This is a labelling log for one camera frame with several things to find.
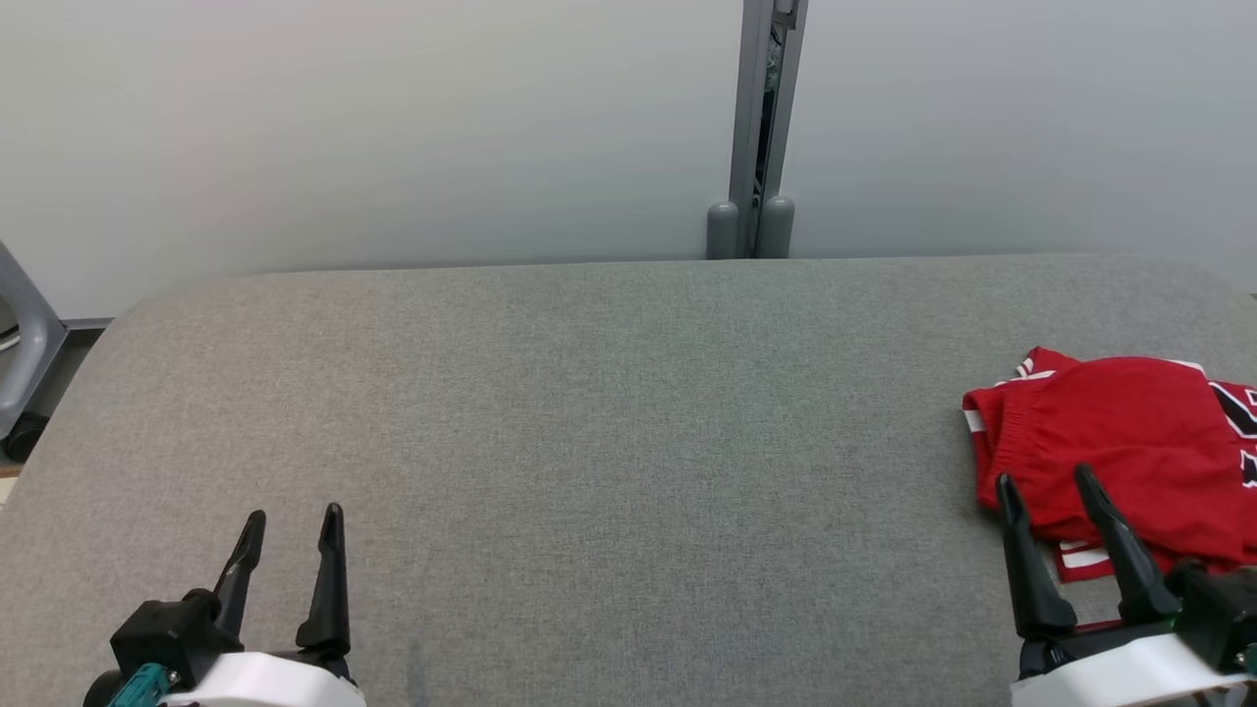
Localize red Bulls shorts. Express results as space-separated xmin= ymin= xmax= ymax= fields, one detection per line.
xmin=962 ymin=355 xmax=1238 ymax=571

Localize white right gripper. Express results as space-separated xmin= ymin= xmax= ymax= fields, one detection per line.
xmin=997 ymin=463 xmax=1257 ymax=707

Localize grey partition frame with caster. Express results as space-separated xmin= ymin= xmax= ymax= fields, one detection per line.
xmin=0 ymin=241 xmax=68 ymax=464

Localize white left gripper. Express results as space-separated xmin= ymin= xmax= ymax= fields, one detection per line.
xmin=162 ymin=503 xmax=366 ymax=707

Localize grey partition post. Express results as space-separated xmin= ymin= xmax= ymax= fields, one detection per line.
xmin=756 ymin=0 xmax=811 ymax=260
xmin=705 ymin=0 xmax=777 ymax=261

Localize red basketball jersey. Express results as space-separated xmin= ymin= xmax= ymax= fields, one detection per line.
xmin=1011 ymin=346 xmax=1257 ymax=585

